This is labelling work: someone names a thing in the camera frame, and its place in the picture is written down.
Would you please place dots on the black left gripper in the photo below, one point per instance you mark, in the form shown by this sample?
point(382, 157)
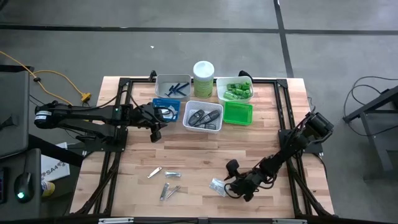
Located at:
point(143, 116)

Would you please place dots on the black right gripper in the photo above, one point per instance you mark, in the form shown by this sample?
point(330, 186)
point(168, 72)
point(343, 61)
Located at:
point(255, 182)

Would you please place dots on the blue disposable razor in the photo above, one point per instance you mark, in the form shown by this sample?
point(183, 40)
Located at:
point(174, 90)
point(182, 93)
point(183, 86)

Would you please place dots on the small green bottle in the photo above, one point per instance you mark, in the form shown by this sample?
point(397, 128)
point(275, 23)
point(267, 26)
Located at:
point(231, 86)
point(230, 96)
point(246, 86)
point(238, 85)
point(246, 94)
point(238, 92)

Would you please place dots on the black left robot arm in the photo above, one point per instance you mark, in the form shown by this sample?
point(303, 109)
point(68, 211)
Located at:
point(77, 115)

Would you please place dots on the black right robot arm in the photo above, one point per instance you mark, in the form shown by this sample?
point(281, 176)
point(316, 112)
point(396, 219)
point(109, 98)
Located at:
point(292, 146)

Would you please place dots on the blue perforated plastic basket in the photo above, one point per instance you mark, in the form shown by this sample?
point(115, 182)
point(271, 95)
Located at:
point(178, 104)

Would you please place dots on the white plastic bin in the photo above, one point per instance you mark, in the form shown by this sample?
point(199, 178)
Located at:
point(220, 84)
point(161, 81)

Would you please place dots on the white perforated plastic basket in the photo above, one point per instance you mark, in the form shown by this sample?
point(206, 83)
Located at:
point(202, 131)

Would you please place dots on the green white disinfecting wipes canister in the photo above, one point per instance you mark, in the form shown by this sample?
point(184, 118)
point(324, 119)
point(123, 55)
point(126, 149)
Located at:
point(203, 81)

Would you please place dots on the plastic-wrapped silver nail clipper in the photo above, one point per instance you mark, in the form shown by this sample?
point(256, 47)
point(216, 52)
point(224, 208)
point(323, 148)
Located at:
point(172, 174)

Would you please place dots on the green perforated plastic basket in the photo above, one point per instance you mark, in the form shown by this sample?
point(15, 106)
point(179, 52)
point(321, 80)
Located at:
point(237, 113)

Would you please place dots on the black desk leg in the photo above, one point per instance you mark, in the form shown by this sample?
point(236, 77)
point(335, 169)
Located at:
point(56, 151)

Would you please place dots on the white printed paper sheet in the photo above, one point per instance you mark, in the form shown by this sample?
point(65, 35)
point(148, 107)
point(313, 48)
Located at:
point(56, 168)

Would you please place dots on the yellow white cup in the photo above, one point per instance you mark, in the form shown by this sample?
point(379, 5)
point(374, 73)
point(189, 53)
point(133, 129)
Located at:
point(48, 188)

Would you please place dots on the black equipment stand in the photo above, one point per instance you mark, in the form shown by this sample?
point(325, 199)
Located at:
point(376, 143)

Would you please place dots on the grey desk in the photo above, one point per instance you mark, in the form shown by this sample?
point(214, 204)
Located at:
point(9, 161)
point(12, 109)

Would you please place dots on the black computer mouse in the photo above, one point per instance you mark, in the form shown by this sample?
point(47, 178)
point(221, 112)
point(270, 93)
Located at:
point(23, 186)

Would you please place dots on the black keyboard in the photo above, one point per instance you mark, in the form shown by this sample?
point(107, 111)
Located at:
point(3, 186)

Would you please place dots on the silver bracket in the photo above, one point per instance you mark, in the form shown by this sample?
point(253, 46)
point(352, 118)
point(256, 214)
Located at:
point(289, 221)
point(116, 221)

